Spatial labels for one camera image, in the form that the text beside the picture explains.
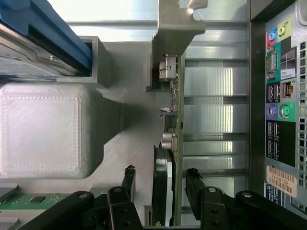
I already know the orange barcode sticker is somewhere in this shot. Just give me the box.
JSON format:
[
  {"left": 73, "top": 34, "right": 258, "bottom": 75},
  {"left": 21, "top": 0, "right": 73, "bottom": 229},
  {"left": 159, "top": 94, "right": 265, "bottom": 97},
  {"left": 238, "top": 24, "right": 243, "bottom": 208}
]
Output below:
[{"left": 266, "top": 164, "right": 298, "bottom": 197}]

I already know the green RAM stick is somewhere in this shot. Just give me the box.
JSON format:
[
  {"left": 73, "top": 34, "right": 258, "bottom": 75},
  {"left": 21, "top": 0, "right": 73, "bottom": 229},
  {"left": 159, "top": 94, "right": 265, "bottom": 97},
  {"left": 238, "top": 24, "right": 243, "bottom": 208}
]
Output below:
[{"left": 0, "top": 193, "right": 69, "bottom": 213}]

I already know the black open PC case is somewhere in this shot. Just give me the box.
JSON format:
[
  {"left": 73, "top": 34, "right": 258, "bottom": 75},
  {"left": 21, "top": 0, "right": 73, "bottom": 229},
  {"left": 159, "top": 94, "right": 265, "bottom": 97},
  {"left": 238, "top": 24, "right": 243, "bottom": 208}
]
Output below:
[{"left": 248, "top": 0, "right": 307, "bottom": 230}]

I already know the grey plastic parts rack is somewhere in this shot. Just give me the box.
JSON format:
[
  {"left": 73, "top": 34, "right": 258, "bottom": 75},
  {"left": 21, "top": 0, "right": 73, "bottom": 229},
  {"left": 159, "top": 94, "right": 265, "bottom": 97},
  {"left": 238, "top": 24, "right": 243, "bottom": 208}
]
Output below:
[{"left": 0, "top": 35, "right": 184, "bottom": 230}]

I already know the dark Windows sticker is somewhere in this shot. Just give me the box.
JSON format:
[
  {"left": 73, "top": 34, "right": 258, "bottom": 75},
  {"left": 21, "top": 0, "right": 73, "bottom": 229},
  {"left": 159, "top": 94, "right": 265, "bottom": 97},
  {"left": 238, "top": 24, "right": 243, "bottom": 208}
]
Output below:
[{"left": 280, "top": 40, "right": 297, "bottom": 80}]

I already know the hard disk in blue caddy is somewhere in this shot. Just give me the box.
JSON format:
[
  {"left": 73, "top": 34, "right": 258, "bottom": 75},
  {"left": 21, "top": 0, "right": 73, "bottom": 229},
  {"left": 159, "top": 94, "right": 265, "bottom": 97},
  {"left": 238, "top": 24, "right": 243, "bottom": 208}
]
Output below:
[{"left": 0, "top": 0, "right": 93, "bottom": 80}]

